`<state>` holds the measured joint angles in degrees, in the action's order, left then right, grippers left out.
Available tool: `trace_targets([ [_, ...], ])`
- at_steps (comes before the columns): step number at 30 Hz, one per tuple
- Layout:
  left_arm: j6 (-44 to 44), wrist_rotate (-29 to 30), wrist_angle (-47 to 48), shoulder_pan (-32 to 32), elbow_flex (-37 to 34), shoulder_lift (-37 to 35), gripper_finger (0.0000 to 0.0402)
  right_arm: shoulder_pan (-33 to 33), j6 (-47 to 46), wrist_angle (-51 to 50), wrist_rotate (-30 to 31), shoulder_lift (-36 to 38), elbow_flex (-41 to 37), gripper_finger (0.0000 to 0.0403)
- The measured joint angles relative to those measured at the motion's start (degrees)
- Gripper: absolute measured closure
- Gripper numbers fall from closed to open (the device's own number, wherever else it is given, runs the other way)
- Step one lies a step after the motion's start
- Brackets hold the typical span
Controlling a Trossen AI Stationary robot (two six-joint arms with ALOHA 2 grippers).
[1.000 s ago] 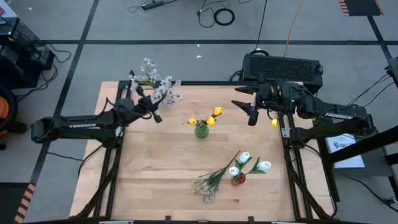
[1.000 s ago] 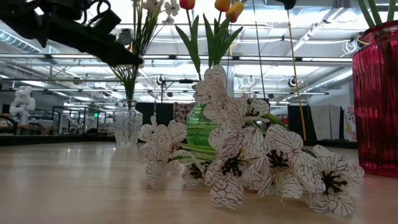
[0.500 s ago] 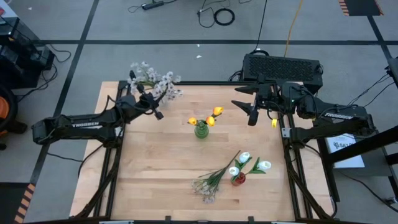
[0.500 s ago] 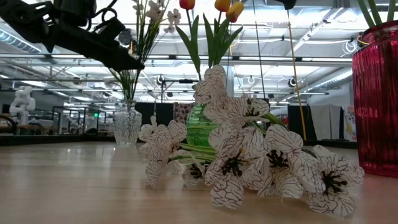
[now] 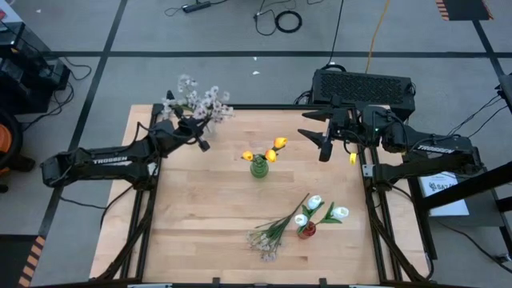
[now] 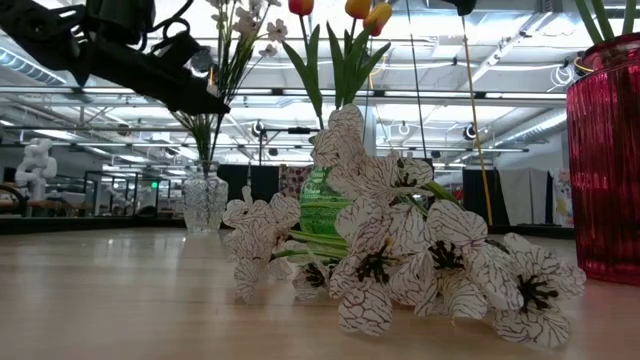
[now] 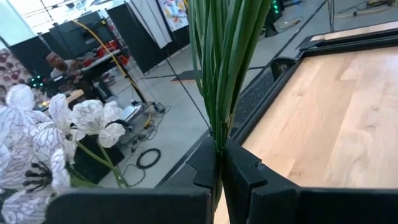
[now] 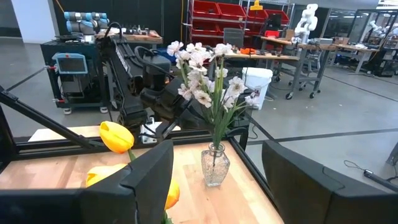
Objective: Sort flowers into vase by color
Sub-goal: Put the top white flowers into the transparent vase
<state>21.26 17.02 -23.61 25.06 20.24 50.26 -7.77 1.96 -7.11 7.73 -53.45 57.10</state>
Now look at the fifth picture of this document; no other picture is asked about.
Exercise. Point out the green glass vase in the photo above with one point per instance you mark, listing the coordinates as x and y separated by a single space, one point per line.
259 170

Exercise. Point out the black mat with striped edge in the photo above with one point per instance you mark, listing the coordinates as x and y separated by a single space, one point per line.
464 9

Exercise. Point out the red ribbed glass vase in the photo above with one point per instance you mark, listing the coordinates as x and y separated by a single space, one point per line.
307 233

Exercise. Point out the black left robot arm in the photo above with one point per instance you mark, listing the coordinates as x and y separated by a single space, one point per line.
100 162

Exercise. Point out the clear cut glass vase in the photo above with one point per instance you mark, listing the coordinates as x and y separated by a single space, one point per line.
213 129

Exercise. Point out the black stand beam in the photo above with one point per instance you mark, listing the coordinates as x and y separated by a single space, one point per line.
472 186

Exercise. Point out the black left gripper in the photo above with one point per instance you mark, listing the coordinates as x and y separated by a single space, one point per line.
188 128

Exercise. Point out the black equipment cart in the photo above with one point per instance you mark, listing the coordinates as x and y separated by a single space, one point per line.
24 68

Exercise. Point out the black ventilated computer case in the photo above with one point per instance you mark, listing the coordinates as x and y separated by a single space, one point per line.
360 86

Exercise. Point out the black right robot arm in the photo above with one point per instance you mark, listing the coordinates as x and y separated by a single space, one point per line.
436 150

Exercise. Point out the orange tulip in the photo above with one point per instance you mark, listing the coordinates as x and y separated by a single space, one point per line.
280 142
270 155
247 155

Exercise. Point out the white printed paper sheet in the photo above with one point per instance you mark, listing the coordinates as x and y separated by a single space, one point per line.
444 196

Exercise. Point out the orange and black vacuum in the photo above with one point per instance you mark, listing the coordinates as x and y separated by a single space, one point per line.
5 138

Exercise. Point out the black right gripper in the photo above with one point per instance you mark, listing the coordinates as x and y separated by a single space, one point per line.
348 124

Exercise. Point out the white veined flower bunch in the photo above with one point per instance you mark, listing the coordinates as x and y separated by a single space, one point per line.
208 104
269 240

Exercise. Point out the yellow tag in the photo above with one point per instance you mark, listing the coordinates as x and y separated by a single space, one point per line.
353 158

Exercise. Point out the black power strip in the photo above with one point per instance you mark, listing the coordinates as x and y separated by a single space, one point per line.
197 6

